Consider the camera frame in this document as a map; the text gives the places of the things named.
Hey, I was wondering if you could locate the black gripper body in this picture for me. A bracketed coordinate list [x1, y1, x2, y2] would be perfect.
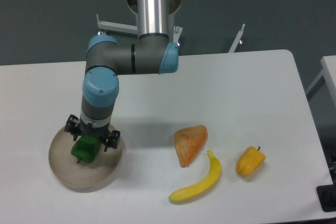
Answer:
[78, 119, 109, 140]

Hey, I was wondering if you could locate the yellow bell pepper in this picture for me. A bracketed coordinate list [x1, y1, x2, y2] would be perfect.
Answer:
[235, 146, 266, 178]

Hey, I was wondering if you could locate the yellow banana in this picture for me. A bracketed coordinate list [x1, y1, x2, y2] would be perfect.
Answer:
[169, 150, 222, 204]

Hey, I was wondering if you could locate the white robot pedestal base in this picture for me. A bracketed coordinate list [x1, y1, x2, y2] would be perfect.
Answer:
[96, 0, 245, 53]

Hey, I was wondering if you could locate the orange triangular bread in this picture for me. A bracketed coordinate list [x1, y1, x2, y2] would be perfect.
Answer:
[174, 125, 208, 168]

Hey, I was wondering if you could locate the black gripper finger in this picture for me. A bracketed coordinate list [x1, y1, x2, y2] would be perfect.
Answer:
[64, 114, 80, 141]
[103, 130, 120, 152]

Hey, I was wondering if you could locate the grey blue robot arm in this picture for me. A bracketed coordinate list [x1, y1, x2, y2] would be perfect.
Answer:
[65, 0, 179, 149]

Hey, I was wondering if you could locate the black device at edge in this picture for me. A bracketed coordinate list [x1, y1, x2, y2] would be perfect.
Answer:
[316, 184, 335, 212]

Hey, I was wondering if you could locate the green bell pepper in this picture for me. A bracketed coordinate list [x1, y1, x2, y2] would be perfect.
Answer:
[71, 136, 101, 164]

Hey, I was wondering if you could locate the beige round plate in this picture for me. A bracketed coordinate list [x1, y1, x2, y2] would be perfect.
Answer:
[48, 127, 123, 192]

